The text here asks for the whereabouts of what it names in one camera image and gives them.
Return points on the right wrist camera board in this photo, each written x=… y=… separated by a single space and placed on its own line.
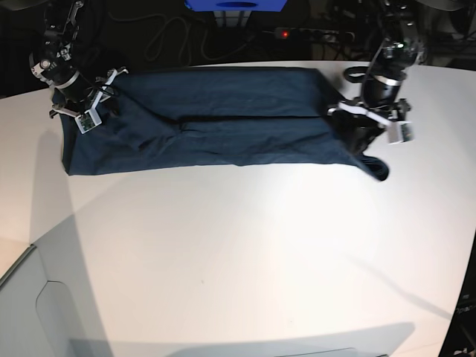
x=88 y=120

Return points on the dark blue T-shirt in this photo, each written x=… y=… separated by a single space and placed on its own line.
x=214 y=116

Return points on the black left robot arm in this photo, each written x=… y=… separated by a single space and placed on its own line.
x=394 y=45

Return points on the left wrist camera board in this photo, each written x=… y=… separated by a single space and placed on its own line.
x=400 y=132

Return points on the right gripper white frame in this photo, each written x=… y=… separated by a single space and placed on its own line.
x=81 y=97

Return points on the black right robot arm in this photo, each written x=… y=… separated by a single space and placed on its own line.
x=54 y=64

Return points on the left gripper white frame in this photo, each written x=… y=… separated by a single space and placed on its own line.
x=358 y=130

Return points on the black power strip red switch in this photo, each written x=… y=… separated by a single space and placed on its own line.
x=314 y=35

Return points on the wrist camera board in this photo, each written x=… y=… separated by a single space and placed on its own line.
x=88 y=120
x=400 y=132

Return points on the blue box on stand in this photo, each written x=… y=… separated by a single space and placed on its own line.
x=229 y=5

